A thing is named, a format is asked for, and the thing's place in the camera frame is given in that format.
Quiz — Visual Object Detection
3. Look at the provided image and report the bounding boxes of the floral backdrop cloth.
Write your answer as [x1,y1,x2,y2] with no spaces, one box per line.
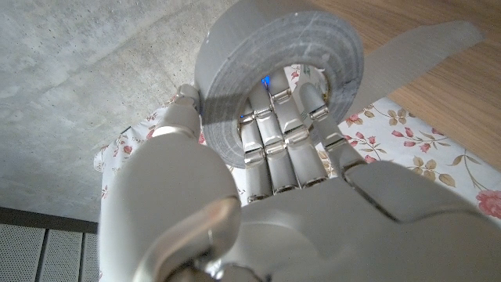
[93,64,501,282]

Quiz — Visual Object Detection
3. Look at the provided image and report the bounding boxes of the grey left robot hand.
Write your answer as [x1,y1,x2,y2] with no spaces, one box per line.
[97,68,501,282]

